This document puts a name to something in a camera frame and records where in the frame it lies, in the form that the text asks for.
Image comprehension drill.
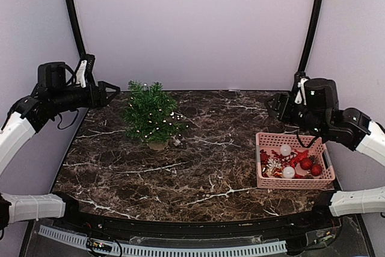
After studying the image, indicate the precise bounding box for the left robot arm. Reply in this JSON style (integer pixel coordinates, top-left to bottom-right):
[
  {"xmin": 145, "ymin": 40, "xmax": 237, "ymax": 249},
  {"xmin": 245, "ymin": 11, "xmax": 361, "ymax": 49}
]
[{"xmin": 1, "ymin": 55, "xmax": 120, "ymax": 231}]

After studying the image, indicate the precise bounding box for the pink plastic basket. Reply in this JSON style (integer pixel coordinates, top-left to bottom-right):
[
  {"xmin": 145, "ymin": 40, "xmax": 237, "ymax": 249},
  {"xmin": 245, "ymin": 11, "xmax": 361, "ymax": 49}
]
[{"xmin": 256, "ymin": 132, "xmax": 336, "ymax": 190}]

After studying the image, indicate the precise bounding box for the red glitter ball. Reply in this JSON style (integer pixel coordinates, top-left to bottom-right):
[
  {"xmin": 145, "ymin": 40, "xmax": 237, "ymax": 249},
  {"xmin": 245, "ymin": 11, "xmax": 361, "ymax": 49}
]
[
  {"xmin": 310, "ymin": 164, "xmax": 322, "ymax": 176},
  {"xmin": 300, "ymin": 158, "xmax": 313, "ymax": 170}
]

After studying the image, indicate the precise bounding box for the white ball ornament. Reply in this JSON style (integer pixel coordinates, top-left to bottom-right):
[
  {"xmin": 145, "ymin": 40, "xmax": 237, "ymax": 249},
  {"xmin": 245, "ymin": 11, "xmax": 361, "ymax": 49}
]
[
  {"xmin": 280, "ymin": 144, "xmax": 292, "ymax": 156},
  {"xmin": 282, "ymin": 166, "xmax": 296, "ymax": 179}
]

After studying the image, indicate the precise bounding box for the white ball ornament upper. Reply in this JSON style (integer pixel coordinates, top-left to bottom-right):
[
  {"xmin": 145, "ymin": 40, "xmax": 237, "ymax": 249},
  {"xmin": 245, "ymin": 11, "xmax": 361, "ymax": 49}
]
[{"xmin": 280, "ymin": 144, "xmax": 292, "ymax": 156}]

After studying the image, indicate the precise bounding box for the white snowflake ornament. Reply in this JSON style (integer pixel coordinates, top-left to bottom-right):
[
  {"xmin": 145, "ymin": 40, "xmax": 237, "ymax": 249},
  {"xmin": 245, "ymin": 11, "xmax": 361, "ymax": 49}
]
[{"xmin": 266, "ymin": 158, "xmax": 282, "ymax": 172}]

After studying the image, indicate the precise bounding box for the black front table rail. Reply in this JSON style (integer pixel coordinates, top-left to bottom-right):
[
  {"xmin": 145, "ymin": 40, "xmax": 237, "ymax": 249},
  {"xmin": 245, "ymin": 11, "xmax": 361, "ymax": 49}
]
[{"xmin": 53, "ymin": 204, "xmax": 343, "ymax": 240}]

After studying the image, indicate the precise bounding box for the red glitter ball right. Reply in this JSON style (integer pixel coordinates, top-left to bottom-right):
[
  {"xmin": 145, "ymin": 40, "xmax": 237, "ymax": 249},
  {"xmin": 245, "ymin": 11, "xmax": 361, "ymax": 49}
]
[{"xmin": 310, "ymin": 164, "xmax": 322, "ymax": 176}]

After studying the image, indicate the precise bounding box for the red bow ornament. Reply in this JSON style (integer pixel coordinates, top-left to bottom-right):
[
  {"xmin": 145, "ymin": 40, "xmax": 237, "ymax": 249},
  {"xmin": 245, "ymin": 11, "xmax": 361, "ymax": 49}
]
[{"xmin": 289, "ymin": 150, "xmax": 309, "ymax": 165}]

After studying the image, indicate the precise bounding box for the red glitter ball left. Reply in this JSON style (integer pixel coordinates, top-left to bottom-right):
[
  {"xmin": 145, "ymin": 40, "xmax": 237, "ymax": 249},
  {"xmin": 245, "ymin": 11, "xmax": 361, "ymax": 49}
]
[{"xmin": 300, "ymin": 158, "xmax": 313, "ymax": 170}]

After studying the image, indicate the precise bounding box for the white slotted cable duct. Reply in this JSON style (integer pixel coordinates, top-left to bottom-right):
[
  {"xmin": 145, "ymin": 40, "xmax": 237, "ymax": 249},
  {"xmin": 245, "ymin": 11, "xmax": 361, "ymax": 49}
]
[{"xmin": 38, "ymin": 225, "xmax": 288, "ymax": 256}]

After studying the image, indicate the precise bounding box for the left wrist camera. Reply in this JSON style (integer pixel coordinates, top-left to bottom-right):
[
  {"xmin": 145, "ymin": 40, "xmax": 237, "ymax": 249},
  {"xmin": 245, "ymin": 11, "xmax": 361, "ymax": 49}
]
[{"xmin": 75, "ymin": 54, "xmax": 95, "ymax": 88}]

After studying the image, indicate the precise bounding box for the white ball ornament lower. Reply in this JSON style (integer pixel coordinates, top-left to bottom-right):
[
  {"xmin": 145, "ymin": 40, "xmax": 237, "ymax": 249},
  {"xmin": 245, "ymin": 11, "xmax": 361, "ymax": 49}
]
[{"xmin": 282, "ymin": 166, "xmax": 296, "ymax": 179}]

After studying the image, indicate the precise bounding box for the white light battery box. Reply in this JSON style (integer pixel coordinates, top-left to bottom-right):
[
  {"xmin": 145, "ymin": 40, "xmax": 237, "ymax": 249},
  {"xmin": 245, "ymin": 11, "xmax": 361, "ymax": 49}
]
[{"xmin": 173, "ymin": 138, "xmax": 182, "ymax": 146}]

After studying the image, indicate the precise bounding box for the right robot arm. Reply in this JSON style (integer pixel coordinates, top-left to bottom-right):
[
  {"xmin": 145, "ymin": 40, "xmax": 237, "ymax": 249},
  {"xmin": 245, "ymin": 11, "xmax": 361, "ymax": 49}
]
[{"xmin": 265, "ymin": 75, "xmax": 384, "ymax": 229}]

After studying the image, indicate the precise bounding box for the fairy light string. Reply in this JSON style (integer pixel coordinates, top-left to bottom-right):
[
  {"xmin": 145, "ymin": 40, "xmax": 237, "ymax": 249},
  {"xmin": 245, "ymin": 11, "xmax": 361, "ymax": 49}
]
[{"xmin": 128, "ymin": 82, "xmax": 187, "ymax": 146}]

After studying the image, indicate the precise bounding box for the small green christmas tree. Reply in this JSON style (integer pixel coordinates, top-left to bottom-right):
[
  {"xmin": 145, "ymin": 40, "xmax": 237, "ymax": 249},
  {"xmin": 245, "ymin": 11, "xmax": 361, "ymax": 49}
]
[{"xmin": 123, "ymin": 80, "xmax": 189, "ymax": 150}]

